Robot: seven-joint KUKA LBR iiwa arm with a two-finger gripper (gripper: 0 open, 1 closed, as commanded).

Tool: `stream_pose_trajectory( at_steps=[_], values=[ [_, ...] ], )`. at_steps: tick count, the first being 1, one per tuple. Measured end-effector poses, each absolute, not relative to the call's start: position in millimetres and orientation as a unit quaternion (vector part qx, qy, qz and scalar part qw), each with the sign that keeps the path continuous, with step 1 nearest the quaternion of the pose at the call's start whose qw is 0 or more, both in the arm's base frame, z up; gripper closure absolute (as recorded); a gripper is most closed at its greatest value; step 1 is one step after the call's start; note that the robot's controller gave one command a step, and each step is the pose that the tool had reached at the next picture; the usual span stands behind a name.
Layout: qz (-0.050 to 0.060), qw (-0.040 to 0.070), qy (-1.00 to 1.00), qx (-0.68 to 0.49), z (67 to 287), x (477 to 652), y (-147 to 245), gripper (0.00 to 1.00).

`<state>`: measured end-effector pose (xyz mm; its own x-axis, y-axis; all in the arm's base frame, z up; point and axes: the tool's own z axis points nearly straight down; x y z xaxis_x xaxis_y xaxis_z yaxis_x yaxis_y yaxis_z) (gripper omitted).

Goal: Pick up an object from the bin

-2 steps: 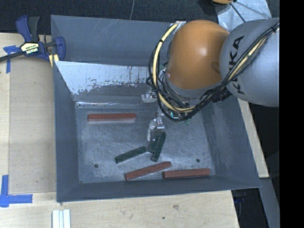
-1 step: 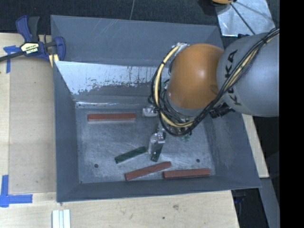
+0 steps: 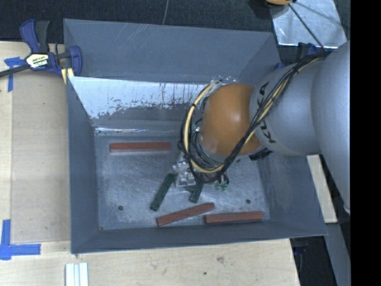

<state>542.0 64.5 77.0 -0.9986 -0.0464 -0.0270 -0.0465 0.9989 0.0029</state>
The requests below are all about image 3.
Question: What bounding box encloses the dark green flat block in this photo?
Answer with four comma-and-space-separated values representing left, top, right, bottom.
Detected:
149, 172, 177, 212
189, 182, 205, 204

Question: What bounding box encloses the grey metal bin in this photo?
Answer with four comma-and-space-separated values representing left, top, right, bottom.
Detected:
63, 18, 329, 254

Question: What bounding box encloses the red-brown flat block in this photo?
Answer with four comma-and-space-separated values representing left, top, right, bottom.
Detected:
203, 210, 265, 225
155, 202, 216, 228
109, 141, 172, 153

